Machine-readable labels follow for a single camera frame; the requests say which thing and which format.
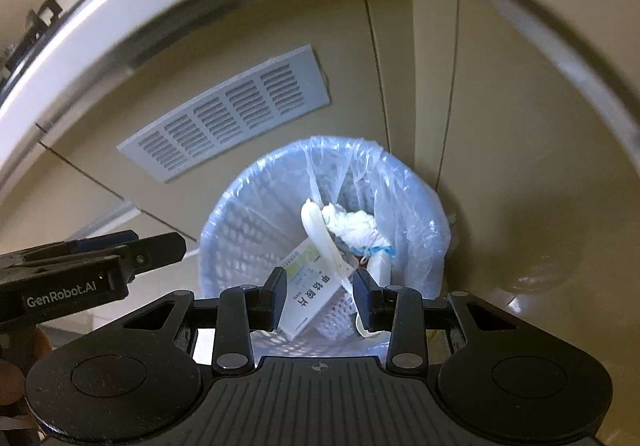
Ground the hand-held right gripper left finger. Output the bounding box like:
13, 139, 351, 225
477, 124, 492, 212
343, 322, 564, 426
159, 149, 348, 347
122, 267, 289, 375

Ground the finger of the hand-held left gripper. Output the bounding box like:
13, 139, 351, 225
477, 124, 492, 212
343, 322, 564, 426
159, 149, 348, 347
17, 229, 140, 261
116, 232, 187, 283

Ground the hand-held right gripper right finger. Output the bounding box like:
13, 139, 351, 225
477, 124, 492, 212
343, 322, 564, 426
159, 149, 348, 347
352, 269, 522, 373

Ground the white green medicine box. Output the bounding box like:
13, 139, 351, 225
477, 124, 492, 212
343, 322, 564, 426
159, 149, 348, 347
277, 246, 336, 340

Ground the white foam net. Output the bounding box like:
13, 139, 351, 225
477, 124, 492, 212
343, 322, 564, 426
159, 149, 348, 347
310, 293, 362, 338

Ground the blue face mask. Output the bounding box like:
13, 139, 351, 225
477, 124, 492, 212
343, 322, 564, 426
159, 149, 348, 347
357, 245, 397, 261

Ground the white bin with blue bag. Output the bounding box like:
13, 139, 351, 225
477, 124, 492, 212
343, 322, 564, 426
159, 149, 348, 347
199, 135, 453, 357

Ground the person's left hand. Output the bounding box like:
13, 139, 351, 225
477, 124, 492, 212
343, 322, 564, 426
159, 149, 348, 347
0, 323, 54, 427

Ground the white paper tube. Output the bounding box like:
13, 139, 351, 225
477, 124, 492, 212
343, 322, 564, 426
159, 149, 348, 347
368, 253, 397, 288

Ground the crumpled white tissue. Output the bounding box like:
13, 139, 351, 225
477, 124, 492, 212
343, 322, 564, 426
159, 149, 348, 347
320, 203, 379, 248

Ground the grey cabinet vent plate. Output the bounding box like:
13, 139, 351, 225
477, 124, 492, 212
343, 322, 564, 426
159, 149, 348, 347
116, 44, 332, 183

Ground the black gas stove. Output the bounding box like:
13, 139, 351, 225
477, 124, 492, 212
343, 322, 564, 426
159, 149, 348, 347
0, 0, 67, 94

